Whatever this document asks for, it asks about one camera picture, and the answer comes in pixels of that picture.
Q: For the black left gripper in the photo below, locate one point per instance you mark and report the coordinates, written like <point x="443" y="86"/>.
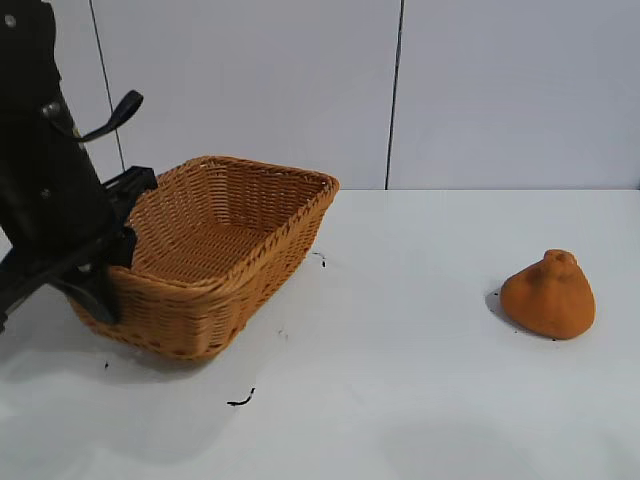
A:
<point x="50" y="215"/>

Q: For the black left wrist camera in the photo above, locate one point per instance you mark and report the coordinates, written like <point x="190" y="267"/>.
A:
<point x="135" y="181"/>

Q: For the orange knobbed toy fruit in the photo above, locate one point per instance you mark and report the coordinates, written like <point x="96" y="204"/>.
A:
<point x="550" y="300"/>

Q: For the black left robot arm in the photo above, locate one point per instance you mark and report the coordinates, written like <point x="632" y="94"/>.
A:
<point x="25" y="50"/>

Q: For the tan woven wicker basket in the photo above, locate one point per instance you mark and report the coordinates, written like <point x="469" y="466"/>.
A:
<point x="200" y="240"/>

